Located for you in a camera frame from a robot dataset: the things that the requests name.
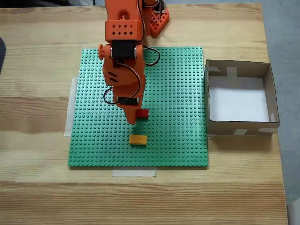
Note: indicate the red lego block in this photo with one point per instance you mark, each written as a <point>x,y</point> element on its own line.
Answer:
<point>143,113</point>

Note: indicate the yellow lego block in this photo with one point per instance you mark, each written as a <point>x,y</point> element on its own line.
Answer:
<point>138,140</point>

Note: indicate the green lego baseplate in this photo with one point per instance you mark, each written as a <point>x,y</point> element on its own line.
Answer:
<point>168,140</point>

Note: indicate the cardboard box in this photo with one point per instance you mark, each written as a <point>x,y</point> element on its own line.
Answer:
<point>243,130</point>

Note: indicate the short masking tape strip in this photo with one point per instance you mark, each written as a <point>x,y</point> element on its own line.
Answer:
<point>133,173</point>

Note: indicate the long masking tape strip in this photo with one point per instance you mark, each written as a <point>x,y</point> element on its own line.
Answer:
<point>70,110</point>

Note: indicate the white paper sheet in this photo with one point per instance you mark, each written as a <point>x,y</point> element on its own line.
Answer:
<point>239,103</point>

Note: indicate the black rounded object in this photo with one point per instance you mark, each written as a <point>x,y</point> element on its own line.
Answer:
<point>2,56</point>

